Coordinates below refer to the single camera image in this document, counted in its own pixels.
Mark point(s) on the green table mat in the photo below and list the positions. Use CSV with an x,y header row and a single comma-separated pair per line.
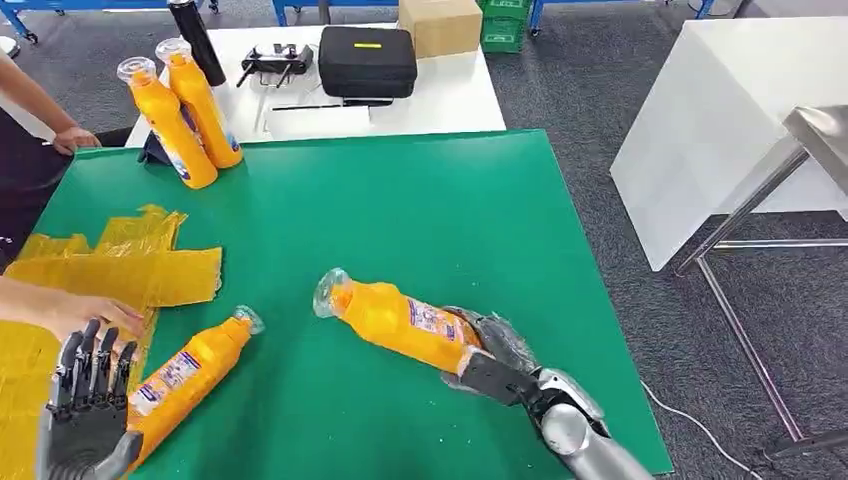
x,y
397,212

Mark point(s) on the person's hand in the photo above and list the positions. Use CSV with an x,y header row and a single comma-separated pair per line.
x,y
86,312
74,139

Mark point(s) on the black cylinder roll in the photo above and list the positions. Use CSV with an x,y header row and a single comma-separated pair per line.
x,y
197,40

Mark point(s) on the blue metal frame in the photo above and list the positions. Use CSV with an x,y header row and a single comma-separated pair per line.
x,y
86,3
358,2

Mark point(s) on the orange drink bottle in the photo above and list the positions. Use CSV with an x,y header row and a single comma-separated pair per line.
x,y
384,318
199,364
202,106
166,126

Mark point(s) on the black carry case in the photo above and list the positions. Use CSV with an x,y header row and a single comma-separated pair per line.
x,y
368,66

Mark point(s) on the brown cardboard box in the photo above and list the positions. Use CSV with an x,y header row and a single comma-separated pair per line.
x,y
440,26

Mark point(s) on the steel bench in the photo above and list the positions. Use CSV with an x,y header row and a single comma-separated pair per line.
x,y
821,129

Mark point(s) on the green plastic crate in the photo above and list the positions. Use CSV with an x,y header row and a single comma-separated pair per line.
x,y
503,30

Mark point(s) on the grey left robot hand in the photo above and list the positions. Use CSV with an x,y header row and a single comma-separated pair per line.
x,y
83,430

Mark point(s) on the navy blue folder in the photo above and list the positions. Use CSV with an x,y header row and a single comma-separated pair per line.
x,y
154,152

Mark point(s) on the large white board table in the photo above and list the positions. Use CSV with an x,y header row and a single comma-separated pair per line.
x,y
712,126

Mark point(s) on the white round object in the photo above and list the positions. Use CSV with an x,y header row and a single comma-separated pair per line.
x,y
8,45

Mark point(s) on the yellow sheet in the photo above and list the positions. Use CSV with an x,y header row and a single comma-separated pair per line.
x,y
132,275

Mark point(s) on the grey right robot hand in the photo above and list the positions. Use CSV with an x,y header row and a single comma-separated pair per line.
x,y
497,381

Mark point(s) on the person's right hand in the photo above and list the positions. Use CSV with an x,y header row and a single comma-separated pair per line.
x,y
86,312

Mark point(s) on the person's left hand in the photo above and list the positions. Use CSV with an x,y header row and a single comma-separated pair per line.
x,y
74,139

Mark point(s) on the person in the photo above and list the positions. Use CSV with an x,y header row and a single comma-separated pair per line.
x,y
23,159

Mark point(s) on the thin black pen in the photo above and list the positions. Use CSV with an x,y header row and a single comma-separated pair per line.
x,y
354,103

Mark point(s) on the black remote controller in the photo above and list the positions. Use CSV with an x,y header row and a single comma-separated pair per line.
x,y
278,60

